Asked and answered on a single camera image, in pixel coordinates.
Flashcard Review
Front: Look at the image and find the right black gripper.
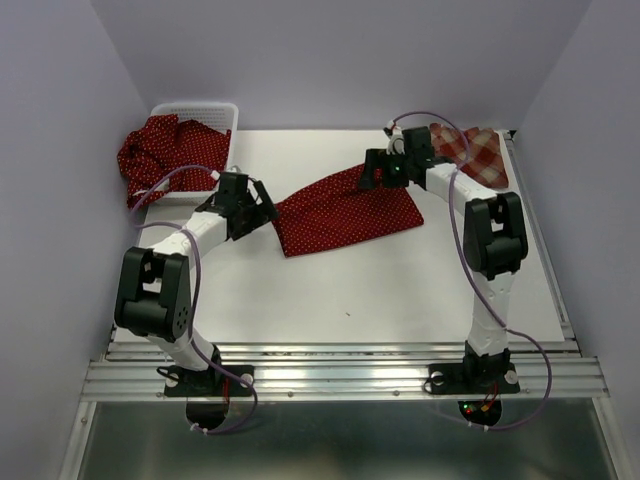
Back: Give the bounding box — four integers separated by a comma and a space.
356, 147, 415, 188

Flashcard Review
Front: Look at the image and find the white plastic basket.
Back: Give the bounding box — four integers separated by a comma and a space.
150, 101, 240, 206

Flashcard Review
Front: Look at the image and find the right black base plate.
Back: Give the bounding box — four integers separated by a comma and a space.
423, 363, 521, 396

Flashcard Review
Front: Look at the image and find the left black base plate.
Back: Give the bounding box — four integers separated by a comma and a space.
156, 365, 251, 398

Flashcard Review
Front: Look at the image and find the red polka dot skirt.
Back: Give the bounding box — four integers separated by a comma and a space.
117, 114, 232, 209
273, 165, 424, 258

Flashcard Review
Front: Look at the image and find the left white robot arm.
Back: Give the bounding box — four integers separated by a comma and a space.
114, 171, 278, 397

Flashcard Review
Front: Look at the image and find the red plaid skirt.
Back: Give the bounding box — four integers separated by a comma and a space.
429, 123, 509, 189

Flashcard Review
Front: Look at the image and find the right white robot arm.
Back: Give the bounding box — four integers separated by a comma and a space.
358, 124, 528, 396

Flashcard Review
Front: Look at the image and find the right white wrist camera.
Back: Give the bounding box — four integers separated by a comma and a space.
383, 121, 405, 155

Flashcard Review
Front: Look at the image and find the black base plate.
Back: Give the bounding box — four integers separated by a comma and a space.
156, 365, 251, 398
423, 363, 521, 396

